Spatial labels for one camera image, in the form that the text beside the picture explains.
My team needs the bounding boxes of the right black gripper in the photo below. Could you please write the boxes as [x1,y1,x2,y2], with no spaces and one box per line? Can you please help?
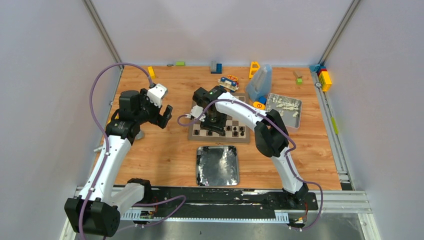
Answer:
[200,110,228,135]

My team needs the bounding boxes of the wooden chessboard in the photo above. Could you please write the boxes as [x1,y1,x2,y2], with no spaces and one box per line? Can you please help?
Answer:
[187,91,252,144]

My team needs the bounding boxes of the silver tray black pieces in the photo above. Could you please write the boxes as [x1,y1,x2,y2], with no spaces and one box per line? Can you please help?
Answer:
[195,145,240,187]

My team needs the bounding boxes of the red yellow blue block toy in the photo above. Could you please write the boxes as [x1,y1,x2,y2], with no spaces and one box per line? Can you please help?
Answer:
[252,96,267,110]

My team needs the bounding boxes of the colourful toy car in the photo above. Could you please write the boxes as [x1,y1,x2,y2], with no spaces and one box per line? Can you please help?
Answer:
[217,75,239,93]

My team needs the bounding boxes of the translucent blue plastic container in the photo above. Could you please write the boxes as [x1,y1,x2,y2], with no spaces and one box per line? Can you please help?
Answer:
[245,64,273,102]

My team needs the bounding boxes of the silver tray white pieces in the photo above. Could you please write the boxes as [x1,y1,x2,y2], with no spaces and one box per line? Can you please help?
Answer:
[265,93,303,133]

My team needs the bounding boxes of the grey cylinder tube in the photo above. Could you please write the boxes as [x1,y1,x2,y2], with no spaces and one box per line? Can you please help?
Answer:
[93,130,145,153]

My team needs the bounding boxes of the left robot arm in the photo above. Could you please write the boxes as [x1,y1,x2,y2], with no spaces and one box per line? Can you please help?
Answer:
[64,84,173,237]

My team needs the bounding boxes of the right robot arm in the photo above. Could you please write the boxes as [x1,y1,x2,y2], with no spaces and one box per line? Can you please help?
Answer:
[192,86,309,209]

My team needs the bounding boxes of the yellow block far left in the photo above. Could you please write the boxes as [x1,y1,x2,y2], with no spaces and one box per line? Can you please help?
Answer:
[147,66,157,80]

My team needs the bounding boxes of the blue grey block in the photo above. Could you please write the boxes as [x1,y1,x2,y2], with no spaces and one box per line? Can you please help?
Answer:
[209,60,223,74]

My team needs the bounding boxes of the wooden brown block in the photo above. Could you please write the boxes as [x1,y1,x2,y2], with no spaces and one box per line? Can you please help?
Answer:
[293,70,303,79]

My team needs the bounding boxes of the yellow red blue brick stack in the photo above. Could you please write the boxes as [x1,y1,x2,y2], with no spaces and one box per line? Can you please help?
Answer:
[309,64,333,92]

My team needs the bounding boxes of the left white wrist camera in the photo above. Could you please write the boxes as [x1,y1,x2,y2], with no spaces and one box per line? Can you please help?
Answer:
[146,83,168,108]

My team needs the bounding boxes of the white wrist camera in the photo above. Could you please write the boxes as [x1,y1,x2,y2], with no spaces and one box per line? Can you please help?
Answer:
[186,105,204,120]
[146,83,168,108]

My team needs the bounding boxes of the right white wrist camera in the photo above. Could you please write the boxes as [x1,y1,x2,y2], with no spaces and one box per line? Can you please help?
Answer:
[186,105,204,120]

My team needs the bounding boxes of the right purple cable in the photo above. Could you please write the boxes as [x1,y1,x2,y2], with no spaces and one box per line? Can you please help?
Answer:
[176,97,324,232]

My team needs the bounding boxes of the purple cable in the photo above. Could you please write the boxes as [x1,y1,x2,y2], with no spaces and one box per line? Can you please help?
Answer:
[176,97,324,232]
[78,62,187,240]

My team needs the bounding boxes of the yellow triangular frame toy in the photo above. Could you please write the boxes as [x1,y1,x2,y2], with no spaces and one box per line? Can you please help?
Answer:
[248,61,261,79]

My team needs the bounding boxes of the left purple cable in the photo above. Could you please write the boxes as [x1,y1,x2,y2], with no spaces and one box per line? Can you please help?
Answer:
[78,62,187,240]

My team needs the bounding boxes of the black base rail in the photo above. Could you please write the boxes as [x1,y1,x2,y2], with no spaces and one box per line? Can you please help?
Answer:
[86,184,354,222]

